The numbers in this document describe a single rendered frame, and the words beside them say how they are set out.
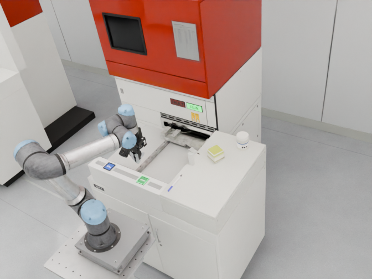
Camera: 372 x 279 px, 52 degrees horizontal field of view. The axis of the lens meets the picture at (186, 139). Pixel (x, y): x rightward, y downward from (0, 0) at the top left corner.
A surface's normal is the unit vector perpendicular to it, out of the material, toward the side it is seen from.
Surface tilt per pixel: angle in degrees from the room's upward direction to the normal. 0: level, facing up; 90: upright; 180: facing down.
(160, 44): 90
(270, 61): 90
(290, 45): 90
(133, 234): 3
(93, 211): 9
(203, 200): 0
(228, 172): 0
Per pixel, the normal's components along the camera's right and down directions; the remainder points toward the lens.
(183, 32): -0.54, 0.58
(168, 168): -0.12, -0.77
